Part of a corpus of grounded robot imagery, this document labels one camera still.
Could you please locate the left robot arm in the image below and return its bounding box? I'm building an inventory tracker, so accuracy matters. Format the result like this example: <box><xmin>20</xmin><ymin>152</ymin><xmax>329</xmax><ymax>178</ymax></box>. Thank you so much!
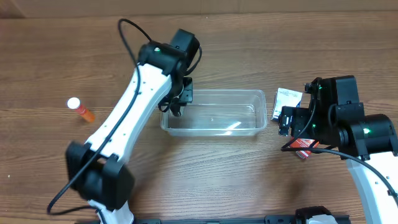
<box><xmin>65</xmin><ymin>40</ymin><xmax>202</xmax><ymax>223</ymax></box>

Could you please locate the white blue medicine box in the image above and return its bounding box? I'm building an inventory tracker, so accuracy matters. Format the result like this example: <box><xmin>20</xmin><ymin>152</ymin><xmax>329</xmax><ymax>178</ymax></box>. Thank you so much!
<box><xmin>271</xmin><ymin>88</ymin><xmax>303</xmax><ymax>121</ymax></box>

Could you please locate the orange tube white cap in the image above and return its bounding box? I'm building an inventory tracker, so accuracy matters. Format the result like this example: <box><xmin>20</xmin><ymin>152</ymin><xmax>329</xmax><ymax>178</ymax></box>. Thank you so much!
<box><xmin>67</xmin><ymin>97</ymin><xmax>95</xmax><ymax>123</ymax></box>

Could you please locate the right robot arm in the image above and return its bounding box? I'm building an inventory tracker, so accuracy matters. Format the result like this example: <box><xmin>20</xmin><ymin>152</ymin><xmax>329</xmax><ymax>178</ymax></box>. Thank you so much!
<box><xmin>279</xmin><ymin>102</ymin><xmax>397</xmax><ymax>223</ymax></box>

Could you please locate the clear plastic container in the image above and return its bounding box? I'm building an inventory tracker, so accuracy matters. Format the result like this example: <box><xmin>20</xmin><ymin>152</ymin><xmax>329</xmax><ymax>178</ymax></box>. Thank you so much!
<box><xmin>160</xmin><ymin>89</ymin><xmax>267</xmax><ymax>137</ymax></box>

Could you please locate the red Panadol box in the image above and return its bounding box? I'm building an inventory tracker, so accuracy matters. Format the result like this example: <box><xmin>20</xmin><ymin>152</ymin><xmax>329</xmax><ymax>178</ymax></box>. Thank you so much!
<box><xmin>289</xmin><ymin>138</ymin><xmax>319</xmax><ymax>159</ymax></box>

